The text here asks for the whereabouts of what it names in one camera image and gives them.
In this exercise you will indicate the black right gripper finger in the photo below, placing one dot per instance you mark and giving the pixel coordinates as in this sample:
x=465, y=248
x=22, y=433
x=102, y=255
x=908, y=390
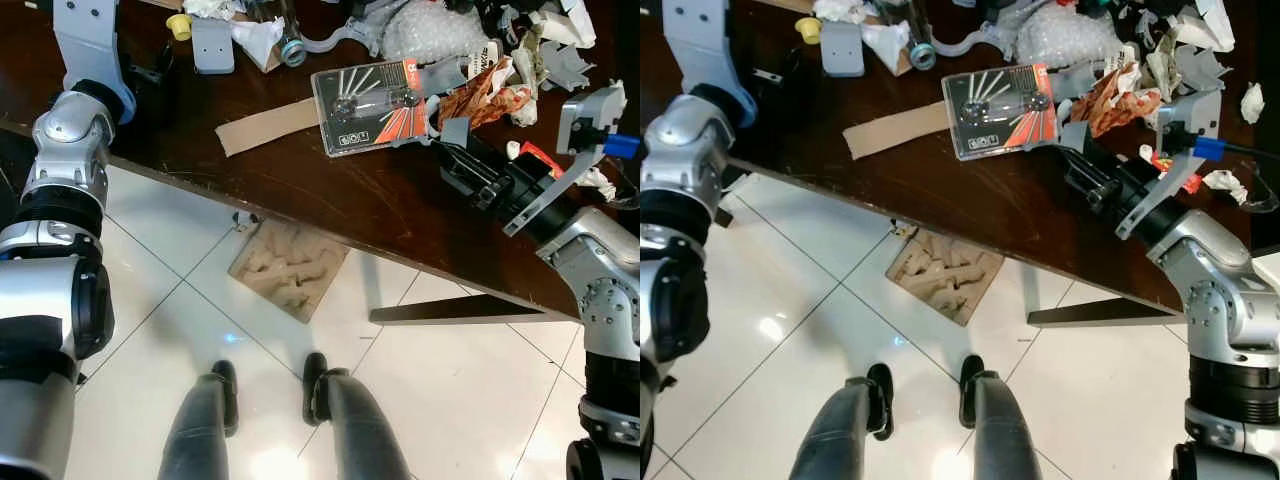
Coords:
x=455, y=152
x=1080, y=182
x=458, y=180
x=1078, y=158

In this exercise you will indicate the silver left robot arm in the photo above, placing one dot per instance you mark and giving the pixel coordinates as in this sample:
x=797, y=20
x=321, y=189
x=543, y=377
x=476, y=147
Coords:
x=675, y=300
x=50, y=300

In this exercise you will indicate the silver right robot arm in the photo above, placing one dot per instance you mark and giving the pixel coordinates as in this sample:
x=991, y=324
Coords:
x=600, y=280
x=1220, y=300

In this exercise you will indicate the small grey plastic piece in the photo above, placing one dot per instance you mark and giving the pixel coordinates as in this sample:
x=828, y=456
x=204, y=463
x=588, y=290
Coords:
x=1075, y=135
x=455, y=130

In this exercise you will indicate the red snack wrapper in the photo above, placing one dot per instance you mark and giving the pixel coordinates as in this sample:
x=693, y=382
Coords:
x=540, y=155
x=1185, y=182

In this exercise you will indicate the small yellow cap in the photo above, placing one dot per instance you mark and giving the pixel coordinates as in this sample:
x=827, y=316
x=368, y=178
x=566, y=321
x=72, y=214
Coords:
x=179, y=27
x=808, y=30

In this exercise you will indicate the brown red crumpled wrapper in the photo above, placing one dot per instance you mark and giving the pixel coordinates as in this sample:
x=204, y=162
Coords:
x=1110, y=105
x=480, y=100

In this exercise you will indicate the white crumpled tissue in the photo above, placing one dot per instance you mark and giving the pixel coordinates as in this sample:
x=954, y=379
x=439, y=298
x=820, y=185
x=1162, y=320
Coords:
x=1225, y=185
x=840, y=10
x=600, y=185
x=210, y=8
x=258, y=38
x=1252, y=102
x=888, y=42

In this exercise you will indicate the clear bit set case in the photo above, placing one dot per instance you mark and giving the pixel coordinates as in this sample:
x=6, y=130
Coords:
x=995, y=112
x=365, y=110

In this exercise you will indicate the clear bubble wrap bundle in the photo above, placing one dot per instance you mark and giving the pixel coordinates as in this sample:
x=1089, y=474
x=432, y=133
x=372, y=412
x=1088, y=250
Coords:
x=425, y=35
x=1060, y=38

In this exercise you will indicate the brown cardboard strip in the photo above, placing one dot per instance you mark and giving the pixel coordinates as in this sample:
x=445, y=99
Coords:
x=265, y=127
x=895, y=130

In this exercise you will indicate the grey printed plastic part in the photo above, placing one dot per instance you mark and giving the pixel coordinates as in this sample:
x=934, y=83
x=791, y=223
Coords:
x=1200, y=70
x=565, y=65

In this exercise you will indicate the dark table foot bar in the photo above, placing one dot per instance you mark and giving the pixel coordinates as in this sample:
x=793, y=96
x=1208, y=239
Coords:
x=450, y=310
x=1100, y=312

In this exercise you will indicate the clear bottle with blue end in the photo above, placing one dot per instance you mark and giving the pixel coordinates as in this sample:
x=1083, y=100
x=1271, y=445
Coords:
x=922, y=52
x=293, y=50

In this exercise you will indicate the grey curved plastic piece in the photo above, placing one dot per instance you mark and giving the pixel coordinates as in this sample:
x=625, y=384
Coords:
x=340, y=42
x=975, y=45

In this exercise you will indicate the moulded pulp packaging tray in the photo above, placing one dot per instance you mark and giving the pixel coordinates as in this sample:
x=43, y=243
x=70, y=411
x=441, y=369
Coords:
x=290, y=270
x=945, y=275

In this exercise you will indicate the white crumpled paper sheet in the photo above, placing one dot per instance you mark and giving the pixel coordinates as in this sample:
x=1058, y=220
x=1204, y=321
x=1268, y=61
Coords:
x=575, y=20
x=1215, y=25

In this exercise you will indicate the grey plastic bracket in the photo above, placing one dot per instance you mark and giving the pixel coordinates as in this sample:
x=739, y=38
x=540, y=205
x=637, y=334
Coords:
x=212, y=50
x=842, y=52

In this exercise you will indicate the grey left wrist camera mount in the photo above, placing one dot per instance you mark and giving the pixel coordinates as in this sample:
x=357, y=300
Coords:
x=700, y=40
x=85, y=40

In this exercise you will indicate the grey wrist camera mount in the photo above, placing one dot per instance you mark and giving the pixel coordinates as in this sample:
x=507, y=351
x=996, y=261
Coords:
x=1190, y=115
x=585, y=115
x=700, y=40
x=85, y=40

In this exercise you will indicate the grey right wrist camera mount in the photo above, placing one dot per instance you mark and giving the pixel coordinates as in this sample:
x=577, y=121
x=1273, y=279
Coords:
x=585, y=115
x=1190, y=115

